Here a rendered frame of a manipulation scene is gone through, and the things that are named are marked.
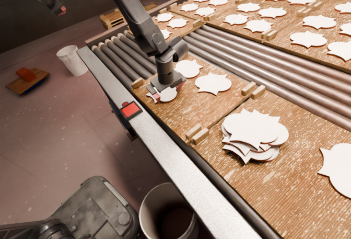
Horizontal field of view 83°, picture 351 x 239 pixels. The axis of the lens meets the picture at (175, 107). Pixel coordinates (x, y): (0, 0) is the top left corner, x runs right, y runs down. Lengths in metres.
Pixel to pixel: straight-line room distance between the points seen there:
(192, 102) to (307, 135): 0.38
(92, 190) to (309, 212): 1.32
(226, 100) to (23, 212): 1.91
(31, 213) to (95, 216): 0.80
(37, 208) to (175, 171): 1.65
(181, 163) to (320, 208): 0.35
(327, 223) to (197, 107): 0.46
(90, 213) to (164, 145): 0.92
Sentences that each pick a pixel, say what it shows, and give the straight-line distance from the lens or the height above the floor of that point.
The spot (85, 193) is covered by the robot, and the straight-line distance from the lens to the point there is 1.60.
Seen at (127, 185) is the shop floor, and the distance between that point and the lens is 1.75.
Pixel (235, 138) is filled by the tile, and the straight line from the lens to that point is 0.57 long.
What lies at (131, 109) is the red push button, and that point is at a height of 0.93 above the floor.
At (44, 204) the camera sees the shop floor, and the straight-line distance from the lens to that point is 2.11.
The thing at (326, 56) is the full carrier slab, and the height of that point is 0.94.
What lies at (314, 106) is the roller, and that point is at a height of 0.92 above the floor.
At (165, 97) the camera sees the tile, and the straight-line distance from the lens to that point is 0.80.
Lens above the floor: 1.46
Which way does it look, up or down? 44 degrees down
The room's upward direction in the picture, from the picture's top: 17 degrees counter-clockwise
